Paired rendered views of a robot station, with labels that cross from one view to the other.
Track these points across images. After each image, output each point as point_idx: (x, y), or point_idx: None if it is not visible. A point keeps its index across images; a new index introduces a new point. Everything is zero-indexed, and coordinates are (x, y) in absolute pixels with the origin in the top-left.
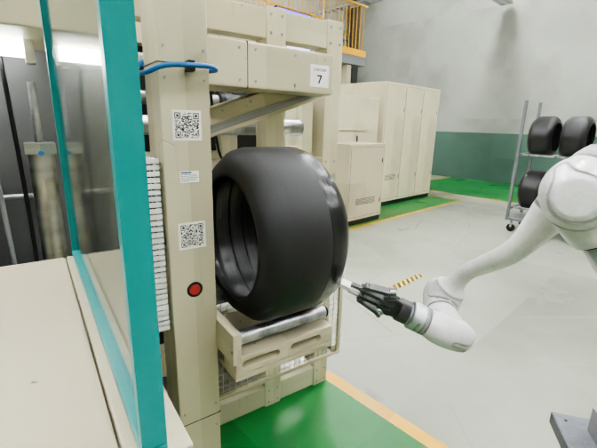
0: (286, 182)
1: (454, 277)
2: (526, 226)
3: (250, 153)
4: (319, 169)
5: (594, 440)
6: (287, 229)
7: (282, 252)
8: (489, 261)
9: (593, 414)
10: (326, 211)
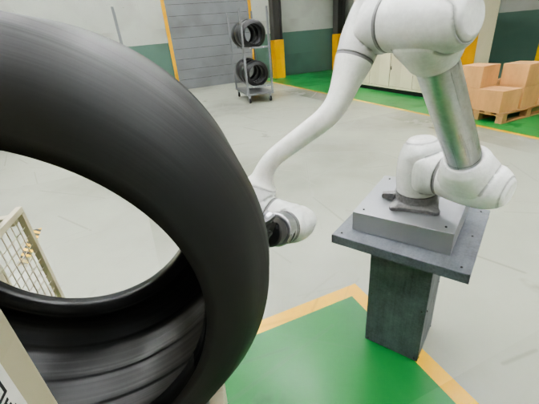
0: (168, 85)
1: (266, 171)
2: (348, 79)
3: None
4: (139, 54)
5: (363, 230)
6: (250, 192)
7: (260, 246)
8: (314, 132)
9: (355, 216)
10: (222, 132)
